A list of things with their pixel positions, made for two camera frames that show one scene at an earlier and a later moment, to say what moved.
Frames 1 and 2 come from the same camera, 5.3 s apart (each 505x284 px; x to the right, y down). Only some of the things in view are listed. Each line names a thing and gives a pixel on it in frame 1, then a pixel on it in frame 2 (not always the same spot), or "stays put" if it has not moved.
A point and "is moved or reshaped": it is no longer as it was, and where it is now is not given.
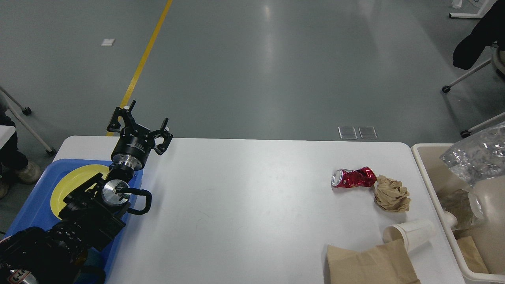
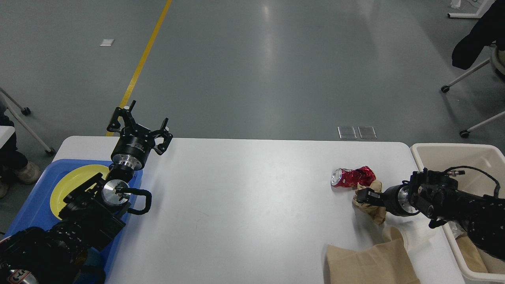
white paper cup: x=415 y=234 stays put
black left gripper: x=135 y=142 stays put
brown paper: x=389 y=194 is moved or reshaped
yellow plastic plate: x=71 y=181 stays put
